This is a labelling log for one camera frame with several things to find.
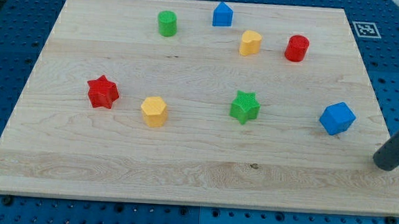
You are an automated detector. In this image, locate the blue cube block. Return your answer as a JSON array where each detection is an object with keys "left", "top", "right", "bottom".
[{"left": 319, "top": 102, "right": 356, "bottom": 135}]

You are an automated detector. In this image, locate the light wooden board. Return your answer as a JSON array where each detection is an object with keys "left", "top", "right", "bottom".
[{"left": 0, "top": 0, "right": 399, "bottom": 216}]

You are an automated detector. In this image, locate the yellow hexagon block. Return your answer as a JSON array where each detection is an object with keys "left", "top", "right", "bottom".
[{"left": 141, "top": 96, "right": 168, "bottom": 128}]

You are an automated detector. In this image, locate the green star block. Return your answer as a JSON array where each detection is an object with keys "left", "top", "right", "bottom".
[{"left": 229, "top": 90, "right": 260, "bottom": 125}]

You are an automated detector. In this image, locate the yellow heart block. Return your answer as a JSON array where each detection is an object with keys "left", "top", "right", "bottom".
[{"left": 239, "top": 30, "right": 263, "bottom": 56}]

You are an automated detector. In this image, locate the green cylinder block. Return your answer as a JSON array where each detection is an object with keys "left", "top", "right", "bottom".
[{"left": 157, "top": 10, "right": 177, "bottom": 37}]

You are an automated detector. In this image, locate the red star block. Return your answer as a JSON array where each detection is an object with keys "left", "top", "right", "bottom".
[{"left": 87, "top": 75, "right": 119, "bottom": 110}]

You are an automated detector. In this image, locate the blue pentagon house block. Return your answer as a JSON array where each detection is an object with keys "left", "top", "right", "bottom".
[{"left": 212, "top": 1, "right": 233, "bottom": 27}]

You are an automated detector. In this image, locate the red cylinder block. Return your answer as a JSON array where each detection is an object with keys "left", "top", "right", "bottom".
[{"left": 284, "top": 35, "right": 310, "bottom": 62}]

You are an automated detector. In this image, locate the white fiducial marker tag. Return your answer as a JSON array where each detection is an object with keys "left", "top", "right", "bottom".
[{"left": 352, "top": 21, "right": 381, "bottom": 39}]

